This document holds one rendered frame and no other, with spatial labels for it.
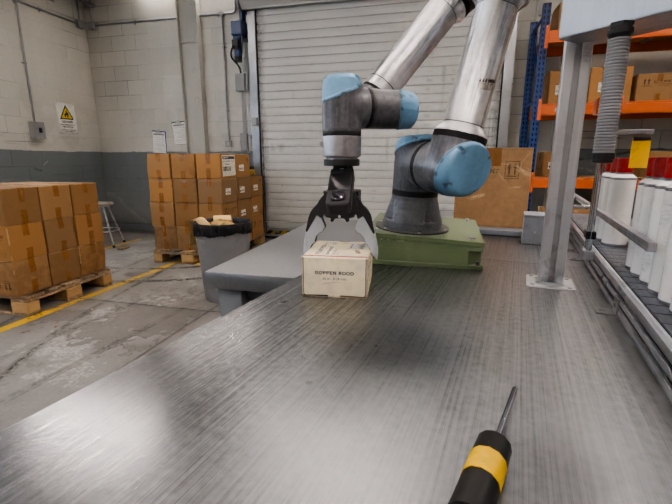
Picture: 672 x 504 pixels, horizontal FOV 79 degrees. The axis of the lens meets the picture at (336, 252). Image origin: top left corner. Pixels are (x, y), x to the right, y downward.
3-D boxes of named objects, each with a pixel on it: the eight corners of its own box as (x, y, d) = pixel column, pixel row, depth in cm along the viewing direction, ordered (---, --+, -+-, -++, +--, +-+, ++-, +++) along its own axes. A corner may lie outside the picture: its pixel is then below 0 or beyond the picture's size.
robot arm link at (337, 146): (359, 135, 75) (315, 135, 76) (359, 160, 76) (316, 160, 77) (362, 137, 82) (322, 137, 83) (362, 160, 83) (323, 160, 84)
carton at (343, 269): (366, 298, 75) (367, 259, 73) (302, 295, 77) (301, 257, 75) (372, 275, 91) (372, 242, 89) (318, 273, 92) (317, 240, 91)
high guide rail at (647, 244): (655, 252, 59) (656, 243, 59) (645, 251, 60) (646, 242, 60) (572, 195, 155) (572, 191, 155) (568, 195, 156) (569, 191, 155)
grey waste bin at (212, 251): (239, 308, 304) (234, 226, 290) (188, 303, 314) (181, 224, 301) (262, 290, 344) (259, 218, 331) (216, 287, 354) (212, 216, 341)
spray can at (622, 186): (628, 247, 95) (643, 157, 90) (602, 246, 97) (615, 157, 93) (623, 243, 100) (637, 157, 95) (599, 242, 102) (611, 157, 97)
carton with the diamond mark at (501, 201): (525, 229, 138) (533, 147, 133) (452, 225, 147) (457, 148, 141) (522, 217, 166) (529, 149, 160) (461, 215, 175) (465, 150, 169)
